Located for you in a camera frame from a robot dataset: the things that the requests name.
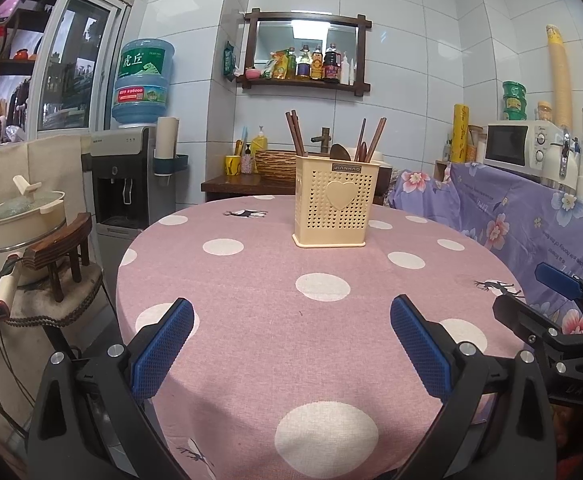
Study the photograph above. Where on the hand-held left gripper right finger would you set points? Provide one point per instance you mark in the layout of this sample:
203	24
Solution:
419	350

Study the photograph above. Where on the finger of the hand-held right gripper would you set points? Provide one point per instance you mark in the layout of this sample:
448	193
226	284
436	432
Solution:
521	315
561	282

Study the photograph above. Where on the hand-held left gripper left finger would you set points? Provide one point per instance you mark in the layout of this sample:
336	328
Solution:
164	345

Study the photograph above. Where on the beige perforated utensil holder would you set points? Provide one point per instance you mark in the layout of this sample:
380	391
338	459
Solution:
336	220

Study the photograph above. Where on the dark wooden spatula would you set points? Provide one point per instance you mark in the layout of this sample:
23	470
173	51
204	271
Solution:
340	152

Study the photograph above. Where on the brown wooden chopstick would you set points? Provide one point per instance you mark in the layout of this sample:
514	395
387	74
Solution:
295	130
299	135
375	137
381	132

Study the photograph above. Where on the dark wooden chopstick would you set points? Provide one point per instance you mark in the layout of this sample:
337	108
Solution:
291	127

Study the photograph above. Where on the purple floral cloth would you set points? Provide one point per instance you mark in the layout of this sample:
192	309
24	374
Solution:
511	210

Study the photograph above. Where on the grey round cushion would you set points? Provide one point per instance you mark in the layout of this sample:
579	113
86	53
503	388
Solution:
76	290

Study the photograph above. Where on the pink polka dot tablecloth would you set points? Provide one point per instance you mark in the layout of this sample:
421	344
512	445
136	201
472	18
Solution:
271	320

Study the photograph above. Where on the dark wooden stool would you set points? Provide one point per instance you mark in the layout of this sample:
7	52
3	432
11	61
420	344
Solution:
56	245

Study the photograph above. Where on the white microwave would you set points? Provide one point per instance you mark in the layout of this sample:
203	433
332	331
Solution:
506	142

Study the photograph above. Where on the water dispenser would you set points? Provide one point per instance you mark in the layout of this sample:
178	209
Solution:
121	195

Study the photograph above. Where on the small wooden box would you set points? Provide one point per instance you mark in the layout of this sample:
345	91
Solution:
441	170

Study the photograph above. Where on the small lidded jar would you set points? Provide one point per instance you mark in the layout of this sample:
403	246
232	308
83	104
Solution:
545	111

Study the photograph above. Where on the brown and white rice cooker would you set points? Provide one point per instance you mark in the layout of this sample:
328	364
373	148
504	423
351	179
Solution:
385	180

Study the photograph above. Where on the wooden counter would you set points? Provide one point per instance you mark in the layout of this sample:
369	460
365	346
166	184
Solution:
231	185

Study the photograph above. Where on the yellow printed roll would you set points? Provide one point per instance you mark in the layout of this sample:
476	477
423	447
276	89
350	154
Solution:
460	130

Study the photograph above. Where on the cream pot with lid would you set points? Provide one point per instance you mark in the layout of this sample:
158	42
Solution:
16	230

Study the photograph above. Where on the yellow mug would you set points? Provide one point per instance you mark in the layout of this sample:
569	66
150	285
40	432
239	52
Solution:
232	165

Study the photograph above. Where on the pink patterned bottle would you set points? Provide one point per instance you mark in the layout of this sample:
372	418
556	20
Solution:
247	160

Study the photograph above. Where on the white paper cup dispenser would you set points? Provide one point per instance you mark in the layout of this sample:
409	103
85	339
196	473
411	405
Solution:
167	140

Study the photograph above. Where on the tall stack of tan cups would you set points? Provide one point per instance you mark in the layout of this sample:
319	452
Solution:
559	75

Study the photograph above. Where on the woven basket basin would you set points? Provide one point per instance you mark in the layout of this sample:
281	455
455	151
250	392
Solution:
274	165

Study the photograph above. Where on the yellow pump soap bottle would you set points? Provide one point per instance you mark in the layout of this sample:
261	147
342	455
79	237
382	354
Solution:
260	139

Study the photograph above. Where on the bronze faucet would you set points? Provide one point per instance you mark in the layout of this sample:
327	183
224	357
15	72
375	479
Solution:
324	140

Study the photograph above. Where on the blue water bottle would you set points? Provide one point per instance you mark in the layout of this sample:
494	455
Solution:
141	85

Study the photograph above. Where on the pink sponge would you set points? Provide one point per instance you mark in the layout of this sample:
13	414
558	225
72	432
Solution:
253	74

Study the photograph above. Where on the white slim bottle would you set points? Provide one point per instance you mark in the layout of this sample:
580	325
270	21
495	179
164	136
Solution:
345	67

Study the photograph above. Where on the green hanging packet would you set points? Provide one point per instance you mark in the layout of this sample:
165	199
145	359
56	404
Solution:
229	60

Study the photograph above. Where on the glass window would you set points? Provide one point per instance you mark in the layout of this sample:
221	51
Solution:
71	60

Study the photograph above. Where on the dark bottle red label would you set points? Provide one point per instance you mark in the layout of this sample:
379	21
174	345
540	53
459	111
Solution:
330	62

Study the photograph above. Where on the yellow oil bottle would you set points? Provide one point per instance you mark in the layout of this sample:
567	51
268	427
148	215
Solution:
285	62

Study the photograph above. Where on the wooden wall shelf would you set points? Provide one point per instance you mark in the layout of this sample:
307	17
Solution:
304	85

